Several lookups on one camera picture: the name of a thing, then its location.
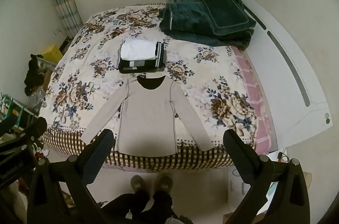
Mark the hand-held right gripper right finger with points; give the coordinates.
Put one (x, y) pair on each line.
(238, 153)

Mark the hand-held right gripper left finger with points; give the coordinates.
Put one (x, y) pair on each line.
(96, 157)

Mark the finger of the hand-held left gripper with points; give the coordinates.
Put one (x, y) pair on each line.
(31, 131)

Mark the beige long-sleeve shirt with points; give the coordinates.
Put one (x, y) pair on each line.
(148, 112)

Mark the stack of folded clothes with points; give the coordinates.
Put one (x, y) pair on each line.
(141, 55)

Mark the green storage rack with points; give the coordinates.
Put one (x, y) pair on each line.
(12, 110)

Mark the person's slipper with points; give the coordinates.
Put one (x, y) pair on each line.
(165, 183)
(137, 182)

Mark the black garment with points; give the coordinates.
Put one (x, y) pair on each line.
(34, 72)

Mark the pink checked bed sheet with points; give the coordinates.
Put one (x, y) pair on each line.
(254, 96)

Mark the person's legs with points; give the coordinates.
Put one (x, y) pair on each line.
(143, 206)

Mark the yellow box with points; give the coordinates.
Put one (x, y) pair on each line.
(53, 53)

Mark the white bed headboard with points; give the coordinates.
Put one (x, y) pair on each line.
(288, 75)

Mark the floral bed blanket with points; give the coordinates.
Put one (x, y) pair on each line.
(148, 75)

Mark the dark green folded quilt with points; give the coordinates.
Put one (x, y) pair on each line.
(204, 27)

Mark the dark green pillow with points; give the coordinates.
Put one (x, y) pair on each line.
(225, 12)

